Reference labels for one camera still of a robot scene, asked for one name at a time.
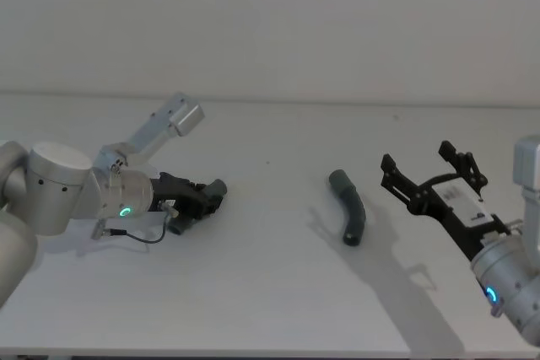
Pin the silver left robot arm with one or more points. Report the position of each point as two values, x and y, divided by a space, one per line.
55 183

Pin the dark grey curved tube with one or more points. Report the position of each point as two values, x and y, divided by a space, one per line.
217 187
354 208

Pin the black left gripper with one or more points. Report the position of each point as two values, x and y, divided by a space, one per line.
173 191

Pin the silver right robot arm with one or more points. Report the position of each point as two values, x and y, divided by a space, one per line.
506 263

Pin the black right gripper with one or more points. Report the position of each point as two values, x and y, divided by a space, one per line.
451 204

